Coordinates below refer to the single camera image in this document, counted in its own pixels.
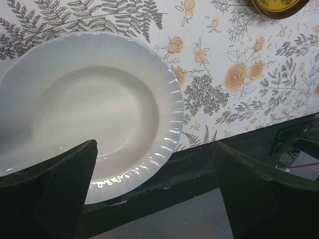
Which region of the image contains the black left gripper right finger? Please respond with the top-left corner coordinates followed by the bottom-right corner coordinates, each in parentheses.
top-left (212, 141), bottom-right (319, 239)

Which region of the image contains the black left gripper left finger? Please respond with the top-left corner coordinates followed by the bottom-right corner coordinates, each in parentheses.
top-left (0, 139), bottom-right (97, 239)

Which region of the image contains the white scalloped paper plate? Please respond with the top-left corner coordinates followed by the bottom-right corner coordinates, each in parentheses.
top-left (0, 32), bottom-right (184, 204)

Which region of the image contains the yellow brown patterned plate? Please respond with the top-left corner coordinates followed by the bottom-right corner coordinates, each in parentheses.
top-left (251, 0), bottom-right (309, 19)

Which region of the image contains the floral patterned table mat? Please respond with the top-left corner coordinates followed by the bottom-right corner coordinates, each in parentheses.
top-left (0, 0), bottom-right (319, 151)

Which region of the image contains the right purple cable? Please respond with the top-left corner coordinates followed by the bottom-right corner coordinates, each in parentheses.
top-left (278, 163), bottom-right (319, 172)

